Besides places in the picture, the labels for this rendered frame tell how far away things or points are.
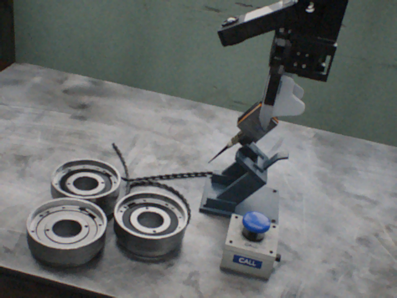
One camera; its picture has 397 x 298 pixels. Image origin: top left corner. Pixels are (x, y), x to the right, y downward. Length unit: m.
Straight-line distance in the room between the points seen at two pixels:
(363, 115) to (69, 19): 1.41
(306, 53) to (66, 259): 0.42
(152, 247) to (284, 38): 0.33
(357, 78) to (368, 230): 1.50
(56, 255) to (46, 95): 0.51
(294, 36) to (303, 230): 0.31
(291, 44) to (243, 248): 0.28
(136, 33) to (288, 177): 1.56
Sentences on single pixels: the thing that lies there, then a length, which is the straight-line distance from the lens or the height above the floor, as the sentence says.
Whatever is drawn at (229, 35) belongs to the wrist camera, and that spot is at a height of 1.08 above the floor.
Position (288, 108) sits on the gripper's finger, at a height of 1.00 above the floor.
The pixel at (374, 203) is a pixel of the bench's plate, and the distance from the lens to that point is 0.97.
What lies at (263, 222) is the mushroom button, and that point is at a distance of 0.71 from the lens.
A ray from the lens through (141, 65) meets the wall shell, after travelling 2.44.
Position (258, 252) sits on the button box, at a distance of 0.71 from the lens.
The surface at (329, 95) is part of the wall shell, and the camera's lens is 2.37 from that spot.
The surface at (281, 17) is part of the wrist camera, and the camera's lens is 0.71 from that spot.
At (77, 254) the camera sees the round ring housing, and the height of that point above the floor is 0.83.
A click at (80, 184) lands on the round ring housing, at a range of 0.83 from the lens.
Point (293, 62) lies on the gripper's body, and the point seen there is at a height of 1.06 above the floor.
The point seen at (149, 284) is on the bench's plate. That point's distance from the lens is 0.70.
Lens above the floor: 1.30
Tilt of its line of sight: 31 degrees down
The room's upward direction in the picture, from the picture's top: 10 degrees clockwise
